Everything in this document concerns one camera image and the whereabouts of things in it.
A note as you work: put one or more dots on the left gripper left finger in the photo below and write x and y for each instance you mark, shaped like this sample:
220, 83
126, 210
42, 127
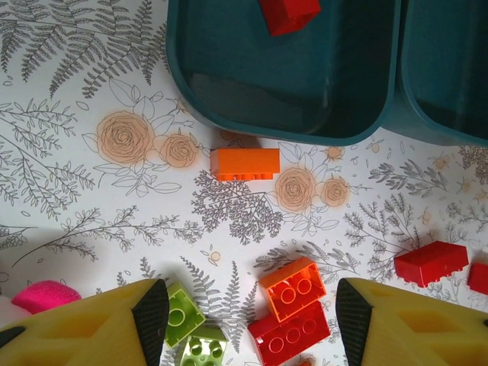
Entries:
76, 335

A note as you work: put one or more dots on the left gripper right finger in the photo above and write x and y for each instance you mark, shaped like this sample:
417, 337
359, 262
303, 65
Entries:
419, 335

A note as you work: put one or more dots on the pink striped plush doll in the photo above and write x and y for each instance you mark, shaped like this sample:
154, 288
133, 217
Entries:
45, 295

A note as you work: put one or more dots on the green lego brick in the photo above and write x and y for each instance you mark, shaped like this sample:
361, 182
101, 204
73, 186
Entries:
202, 347
183, 316

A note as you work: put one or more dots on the orange lego brick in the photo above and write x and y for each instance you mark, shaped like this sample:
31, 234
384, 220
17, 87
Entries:
246, 162
293, 293

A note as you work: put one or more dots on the red lego brick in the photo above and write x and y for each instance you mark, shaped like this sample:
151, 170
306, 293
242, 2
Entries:
478, 278
289, 337
431, 263
289, 17

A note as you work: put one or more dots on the dark teal plastic bin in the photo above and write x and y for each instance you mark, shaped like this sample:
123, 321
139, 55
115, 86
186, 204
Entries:
450, 57
248, 57

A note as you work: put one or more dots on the floral patterned table cover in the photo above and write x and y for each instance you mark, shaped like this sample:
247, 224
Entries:
114, 198

